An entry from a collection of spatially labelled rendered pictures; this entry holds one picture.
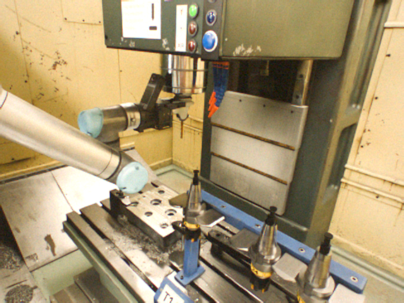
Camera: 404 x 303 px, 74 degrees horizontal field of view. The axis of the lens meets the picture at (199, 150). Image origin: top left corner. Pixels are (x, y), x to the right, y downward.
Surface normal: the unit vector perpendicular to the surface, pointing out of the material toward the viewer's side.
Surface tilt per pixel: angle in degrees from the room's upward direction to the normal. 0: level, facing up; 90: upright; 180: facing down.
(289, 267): 0
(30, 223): 24
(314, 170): 90
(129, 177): 90
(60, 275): 0
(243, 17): 90
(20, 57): 90
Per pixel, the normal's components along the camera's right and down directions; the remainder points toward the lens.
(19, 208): 0.34, -0.72
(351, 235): -0.70, 0.23
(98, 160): 0.67, 0.24
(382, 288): 0.05, -0.93
